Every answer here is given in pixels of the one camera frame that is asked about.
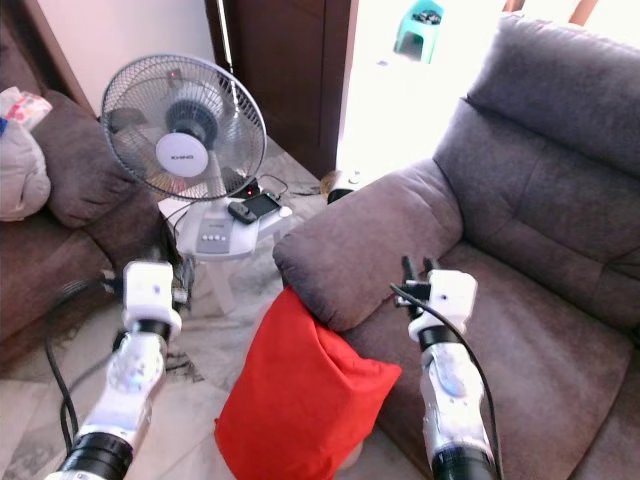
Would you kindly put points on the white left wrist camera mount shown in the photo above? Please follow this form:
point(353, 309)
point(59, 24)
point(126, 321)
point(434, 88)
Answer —
point(150, 290)

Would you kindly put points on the white red printed package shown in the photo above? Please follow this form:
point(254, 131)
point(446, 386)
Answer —
point(28, 105)

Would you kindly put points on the red pillow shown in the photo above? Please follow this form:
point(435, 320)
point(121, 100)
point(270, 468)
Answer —
point(300, 400)

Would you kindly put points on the brown wooden door frame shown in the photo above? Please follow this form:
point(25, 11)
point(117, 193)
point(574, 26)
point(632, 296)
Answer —
point(60, 55)

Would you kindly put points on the black phone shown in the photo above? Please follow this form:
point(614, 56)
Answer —
point(253, 208)

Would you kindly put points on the grey fabric sofa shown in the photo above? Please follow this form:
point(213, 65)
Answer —
point(530, 200)

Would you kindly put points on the dark wooden door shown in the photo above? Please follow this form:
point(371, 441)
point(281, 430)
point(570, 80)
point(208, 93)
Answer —
point(290, 80)

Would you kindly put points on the grey white table fan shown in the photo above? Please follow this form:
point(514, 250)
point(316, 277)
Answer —
point(188, 155)

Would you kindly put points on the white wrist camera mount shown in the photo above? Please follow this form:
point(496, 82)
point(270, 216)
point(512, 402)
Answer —
point(454, 295)
point(150, 290)

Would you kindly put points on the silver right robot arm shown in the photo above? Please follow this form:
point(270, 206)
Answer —
point(450, 395)

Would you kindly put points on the teal plastic stool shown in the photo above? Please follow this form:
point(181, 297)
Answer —
point(420, 28)

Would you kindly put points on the white cushion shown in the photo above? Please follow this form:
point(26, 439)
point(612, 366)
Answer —
point(22, 175)

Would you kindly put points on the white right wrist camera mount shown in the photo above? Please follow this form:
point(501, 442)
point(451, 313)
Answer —
point(454, 295)

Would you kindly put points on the dark brown fabric sofa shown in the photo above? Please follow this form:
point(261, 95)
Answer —
point(60, 260)

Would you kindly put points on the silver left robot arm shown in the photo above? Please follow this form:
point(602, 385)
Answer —
point(132, 385)

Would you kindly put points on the black white shoe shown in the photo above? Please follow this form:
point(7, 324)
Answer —
point(342, 188)

